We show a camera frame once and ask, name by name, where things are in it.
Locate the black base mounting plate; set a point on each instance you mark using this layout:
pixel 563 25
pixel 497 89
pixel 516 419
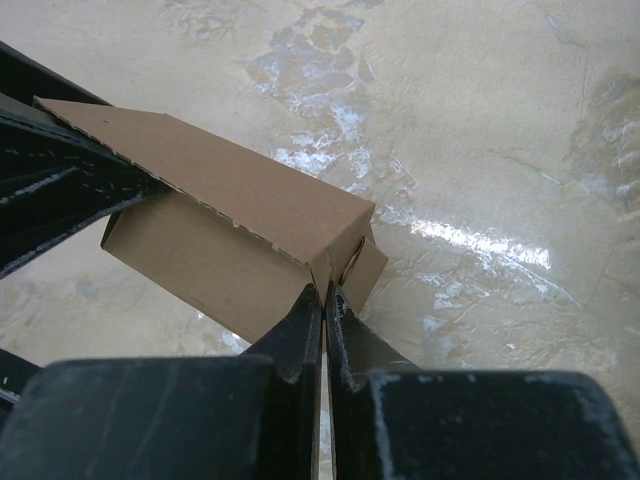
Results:
pixel 22 79

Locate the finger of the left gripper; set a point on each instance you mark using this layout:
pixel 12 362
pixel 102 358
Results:
pixel 56 182

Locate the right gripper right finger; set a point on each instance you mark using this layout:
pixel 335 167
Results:
pixel 393 420

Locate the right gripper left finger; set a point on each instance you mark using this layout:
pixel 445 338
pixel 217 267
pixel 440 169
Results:
pixel 250 416

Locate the brown cardboard box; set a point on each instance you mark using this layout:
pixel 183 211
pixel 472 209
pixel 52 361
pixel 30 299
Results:
pixel 237 235

